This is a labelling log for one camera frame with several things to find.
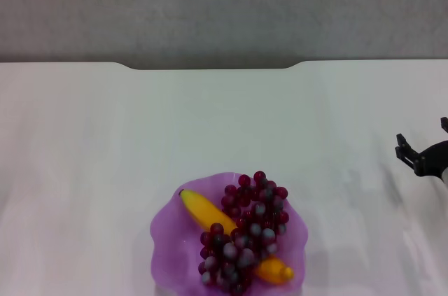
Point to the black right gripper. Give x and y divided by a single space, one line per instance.
434 161

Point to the dark red grape bunch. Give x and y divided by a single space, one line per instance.
252 233

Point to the yellow banana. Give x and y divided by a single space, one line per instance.
206 210

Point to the purple wavy plastic plate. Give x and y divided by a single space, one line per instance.
171 250

